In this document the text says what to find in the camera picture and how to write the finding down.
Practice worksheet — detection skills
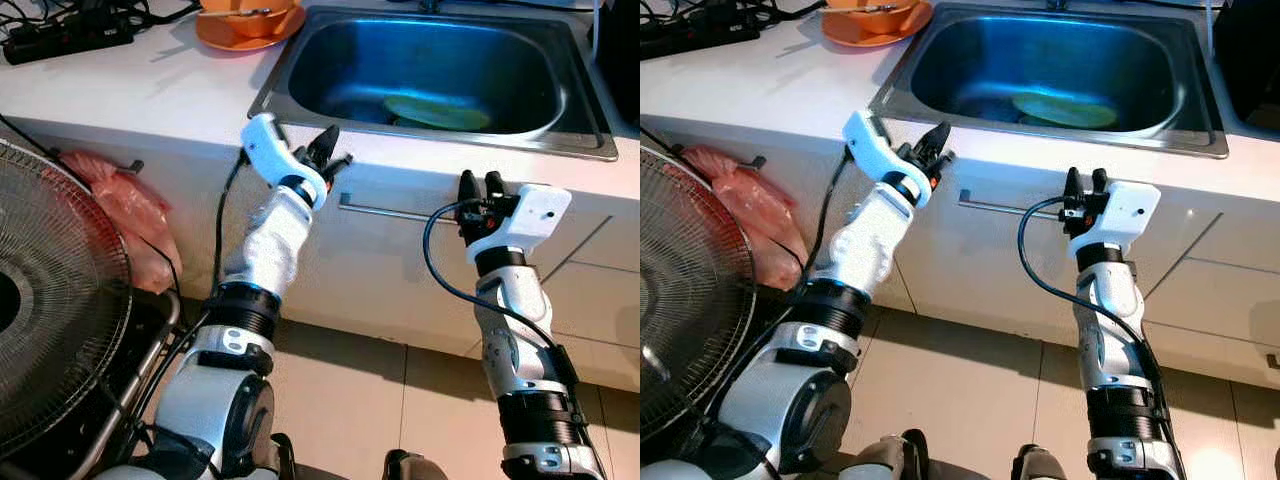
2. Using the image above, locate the light green plate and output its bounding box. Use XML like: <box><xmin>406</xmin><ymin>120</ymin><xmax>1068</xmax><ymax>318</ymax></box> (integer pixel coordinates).
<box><xmin>1012</xmin><ymin>92</ymin><xmax>1119</xmax><ymax>129</ymax></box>
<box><xmin>383</xmin><ymin>95</ymin><xmax>493</xmax><ymax>132</ymax></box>

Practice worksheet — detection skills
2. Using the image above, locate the white kitchen cabinet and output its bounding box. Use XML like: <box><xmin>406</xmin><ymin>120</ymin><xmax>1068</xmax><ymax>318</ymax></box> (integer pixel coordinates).
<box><xmin>0</xmin><ymin>120</ymin><xmax>641</xmax><ymax>393</ymax></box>
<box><xmin>640</xmin><ymin>120</ymin><xmax>1280</xmax><ymax>386</ymax></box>

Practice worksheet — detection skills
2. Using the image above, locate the stainless steel sink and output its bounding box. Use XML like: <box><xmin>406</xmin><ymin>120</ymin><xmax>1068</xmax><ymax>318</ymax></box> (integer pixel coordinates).
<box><xmin>868</xmin><ymin>2</ymin><xmax>1229</xmax><ymax>159</ymax></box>
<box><xmin>248</xmin><ymin>5</ymin><xmax>619</xmax><ymax>161</ymax></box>

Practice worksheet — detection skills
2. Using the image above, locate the orange plate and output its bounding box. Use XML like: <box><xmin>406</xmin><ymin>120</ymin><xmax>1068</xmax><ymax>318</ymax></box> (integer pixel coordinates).
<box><xmin>195</xmin><ymin>5</ymin><xmax>306</xmax><ymax>51</ymax></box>
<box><xmin>822</xmin><ymin>3</ymin><xmax>934</xmax><ymax>48</ymax></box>

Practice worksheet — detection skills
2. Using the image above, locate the orange bowl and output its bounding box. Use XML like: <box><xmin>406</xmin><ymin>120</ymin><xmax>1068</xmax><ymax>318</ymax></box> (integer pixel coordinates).
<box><xmin>825</xmin><ymin>0</ymin><xmax>926</xmax><ymax>16</ymax></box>
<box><xmin>200</xmin><ymin>0</ymin><xmax>299</xmax><ymax>21</ymax></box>

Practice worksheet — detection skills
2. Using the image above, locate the red plastic bag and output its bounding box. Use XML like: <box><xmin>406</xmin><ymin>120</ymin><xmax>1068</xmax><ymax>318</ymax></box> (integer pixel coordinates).
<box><xmin>58</xmin><ymin>150</ymin><xmax>183</xmax><ymax>296</ymax></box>
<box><xmin>685</xmin><ymin>145</ymin><xmax>806</xmax><ymax>291</ymax></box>

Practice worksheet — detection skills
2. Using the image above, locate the metal grille standing fan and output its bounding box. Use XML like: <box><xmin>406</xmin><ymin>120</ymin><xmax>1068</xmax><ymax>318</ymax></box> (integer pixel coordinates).
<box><xmin>0</xmin><ymin>138</ymin><xmax>186</xmax><ymax>480</ymax></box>
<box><xmin>640</xmin><ymin>145</ymin><xmax>759</xmax><ymax>441</ymax></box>

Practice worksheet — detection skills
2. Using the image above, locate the black power strip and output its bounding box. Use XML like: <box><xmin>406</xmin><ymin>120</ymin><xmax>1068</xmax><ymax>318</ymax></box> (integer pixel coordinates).
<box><xmin>640</xmin><ymin>12</ymin><xmax>761</xmax><ymax>59</ymax></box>
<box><xmin>3</xmin><ymin>15</ymin><xmax>136</xmax><ymax>66</ymax></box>

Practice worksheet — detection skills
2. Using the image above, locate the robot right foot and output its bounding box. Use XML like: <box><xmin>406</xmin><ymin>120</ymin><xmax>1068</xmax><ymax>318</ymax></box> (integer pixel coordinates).
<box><xmin>1012</xmin><ymin>445</ymin><xmax>1073</xmax><ymax>480</ymax></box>
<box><xmin>385</xmin><ymin>450</ymin><xmax>451</xmax><ymax>480</ymax></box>

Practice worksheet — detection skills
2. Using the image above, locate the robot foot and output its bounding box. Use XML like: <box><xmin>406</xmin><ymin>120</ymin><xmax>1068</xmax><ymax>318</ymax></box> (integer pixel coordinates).
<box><xmin>1012</xmin><ymin>445</ymin><xmax>1073</xmax><ymax>480</ymax></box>
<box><xmin>385</xmin><ymin>450</ymin><xmax>451</xmax><ymax>480</ymax></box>
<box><xmin>850</xmin><ymin>430</ymin><xmax>931</xmax><ymax>480</ymax></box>
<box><xmin>262</xmin><ymin>432</ymin><xmax>297</xmax><ymax>480</ymax></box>

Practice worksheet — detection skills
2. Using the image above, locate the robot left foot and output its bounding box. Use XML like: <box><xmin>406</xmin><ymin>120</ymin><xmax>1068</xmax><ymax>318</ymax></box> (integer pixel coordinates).
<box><xmin>262</xmin><ymin>432</ymin><xmax>297</xmax><ymax>480</ymax></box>
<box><xmin>850</xmin><ymin>430</ymin><xmax>931</xmax><ymax>480</ymax></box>

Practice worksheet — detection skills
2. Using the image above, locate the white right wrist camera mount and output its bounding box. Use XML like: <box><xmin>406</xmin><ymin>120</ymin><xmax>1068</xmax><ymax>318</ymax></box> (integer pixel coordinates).
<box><xmin>468</xmin><ymin>184</ymin><xmax>573</xmax><ymax>263</ymax></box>
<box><xmin>1072</xmin><ymin>180</ymin><xmax>1163</xmax><ymax>259</ymax></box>

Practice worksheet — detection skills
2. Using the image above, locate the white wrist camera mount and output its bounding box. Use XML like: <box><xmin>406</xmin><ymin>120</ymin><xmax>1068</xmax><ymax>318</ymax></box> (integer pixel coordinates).
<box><xmin>468</xmin><ymin>184</ymin><xmax>573</xmax><ymax>263</ymax></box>
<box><xmin>843</xmin><ymin>108</ymin><xmax>931</xmax><ymax>206</ymax></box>
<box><xmin>1072</xmin><ymin>180</ymin><xmax>1163</xmax><ymax>259</ymax></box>
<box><xmin>241</xmin><ymin>113</ymin><xmax>326</xmax><ymax>206</ymax></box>

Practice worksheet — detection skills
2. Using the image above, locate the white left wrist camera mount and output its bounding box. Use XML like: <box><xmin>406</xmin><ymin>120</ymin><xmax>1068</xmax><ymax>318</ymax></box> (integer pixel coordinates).
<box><xmin>241</xmin><ymin>113</ymin><xmax>326</xmax><ymax>206</ymax></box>
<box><xmin>843</xmin><ymin>108</ymin><xmax>931</xmax><ymax>206</ymax></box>

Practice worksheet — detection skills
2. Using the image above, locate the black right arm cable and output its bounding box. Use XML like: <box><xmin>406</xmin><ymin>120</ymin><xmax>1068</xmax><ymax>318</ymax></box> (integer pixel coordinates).
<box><xmin>422</xmin><ymin>203</ymin><xmax>576</xmax><ymax>386</ymax></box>
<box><xmin>1018</xmin><ymin>197</ymin><xmax>1166</xmax><ymax>391</ymax></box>

